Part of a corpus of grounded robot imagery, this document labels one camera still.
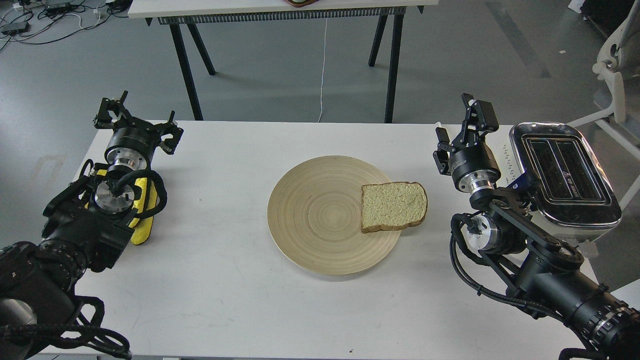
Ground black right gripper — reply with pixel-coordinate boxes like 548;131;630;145
433;93;501;193

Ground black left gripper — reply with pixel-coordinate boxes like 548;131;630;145
93;90;184;166

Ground slice of bread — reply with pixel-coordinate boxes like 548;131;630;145
361;181;428;234

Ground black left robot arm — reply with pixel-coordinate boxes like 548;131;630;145
0;91;184;360

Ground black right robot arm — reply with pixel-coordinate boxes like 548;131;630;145
433;93;639;360

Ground cream and chrome toaster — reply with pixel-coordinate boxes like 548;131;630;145
499;122;622;259

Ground yellow banana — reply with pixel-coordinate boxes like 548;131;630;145
89;166;158;246

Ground white background table black legs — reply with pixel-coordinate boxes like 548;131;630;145
126;0;439;124

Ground round wooden plate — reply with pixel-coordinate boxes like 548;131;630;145
267;155;401;276

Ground white office chair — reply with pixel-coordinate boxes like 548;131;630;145
568;0;640;211

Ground brown object on background table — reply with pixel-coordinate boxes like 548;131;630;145
285;0;318;8

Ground black cables on floor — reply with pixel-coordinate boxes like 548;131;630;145
0;0;134;52

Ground white hanging cable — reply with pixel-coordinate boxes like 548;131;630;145
317;18;329;123

